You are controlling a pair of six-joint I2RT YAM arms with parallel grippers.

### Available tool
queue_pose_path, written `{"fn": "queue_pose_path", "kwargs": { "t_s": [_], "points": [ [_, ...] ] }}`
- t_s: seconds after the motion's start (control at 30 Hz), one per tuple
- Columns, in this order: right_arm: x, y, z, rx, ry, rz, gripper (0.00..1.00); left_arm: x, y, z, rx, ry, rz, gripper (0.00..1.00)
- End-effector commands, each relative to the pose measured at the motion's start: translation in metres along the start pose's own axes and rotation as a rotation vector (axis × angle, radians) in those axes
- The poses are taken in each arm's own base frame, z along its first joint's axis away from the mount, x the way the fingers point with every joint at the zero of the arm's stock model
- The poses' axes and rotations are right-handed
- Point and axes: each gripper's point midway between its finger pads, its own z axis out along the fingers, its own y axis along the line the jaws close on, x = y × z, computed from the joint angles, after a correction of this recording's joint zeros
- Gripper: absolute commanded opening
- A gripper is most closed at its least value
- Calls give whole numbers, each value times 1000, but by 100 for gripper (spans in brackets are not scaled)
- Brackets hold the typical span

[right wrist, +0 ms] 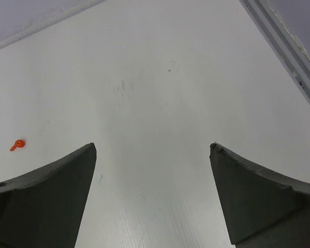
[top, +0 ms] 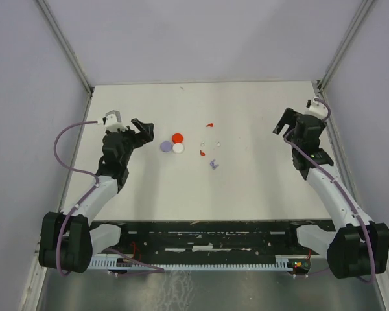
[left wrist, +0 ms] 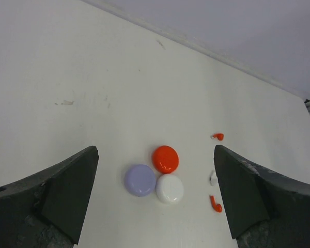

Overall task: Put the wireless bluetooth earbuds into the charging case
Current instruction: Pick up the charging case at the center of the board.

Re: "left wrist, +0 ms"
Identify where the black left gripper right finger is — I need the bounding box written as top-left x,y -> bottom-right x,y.
214,145 -> 310,247

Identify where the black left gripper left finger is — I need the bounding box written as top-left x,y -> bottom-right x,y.
0,146 -> 99,247

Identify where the lavender round charging case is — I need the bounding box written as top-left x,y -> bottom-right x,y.
124,164 -> 157,197

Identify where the white round charging case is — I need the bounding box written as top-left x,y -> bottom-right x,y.
156,174 -> 184,205

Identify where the orange round charging case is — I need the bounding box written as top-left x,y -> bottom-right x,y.
151,145 -> 179,174

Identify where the orange earbud near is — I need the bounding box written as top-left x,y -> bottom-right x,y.
209,195 -> 223,213

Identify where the orange earbud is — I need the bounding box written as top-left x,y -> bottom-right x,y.
211,133 -> 224,141
209,195 -> 223,213

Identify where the white earbud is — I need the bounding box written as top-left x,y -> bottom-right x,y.
209,170 -> 218,187

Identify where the orange earbud far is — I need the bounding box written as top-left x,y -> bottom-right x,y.
211,133 -> 224,141

